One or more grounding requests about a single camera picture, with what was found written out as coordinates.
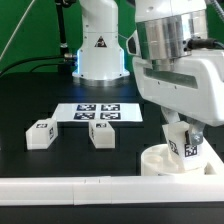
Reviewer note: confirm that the white L-shaped fence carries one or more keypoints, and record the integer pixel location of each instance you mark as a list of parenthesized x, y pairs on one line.
[(160, 188)]

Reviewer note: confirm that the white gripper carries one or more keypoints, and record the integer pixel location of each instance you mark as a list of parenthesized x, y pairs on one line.
[(195, 88)]

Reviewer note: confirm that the white round stool seat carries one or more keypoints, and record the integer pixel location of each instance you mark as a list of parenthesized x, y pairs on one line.
[(157, 161)]

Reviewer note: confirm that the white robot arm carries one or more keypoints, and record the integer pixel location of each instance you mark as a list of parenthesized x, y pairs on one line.
[(166, 31)]

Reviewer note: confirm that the black vertical pole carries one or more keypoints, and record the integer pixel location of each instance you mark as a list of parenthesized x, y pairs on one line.
[(63, 68)]

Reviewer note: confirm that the white marker sheet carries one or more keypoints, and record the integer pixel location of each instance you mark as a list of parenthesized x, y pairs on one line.
[(82, 112)]

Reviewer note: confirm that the thin grey rod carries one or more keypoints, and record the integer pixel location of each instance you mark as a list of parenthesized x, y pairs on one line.
[(23, 17)]

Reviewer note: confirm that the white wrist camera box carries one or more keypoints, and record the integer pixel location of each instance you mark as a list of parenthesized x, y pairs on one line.
[(131, 44)]

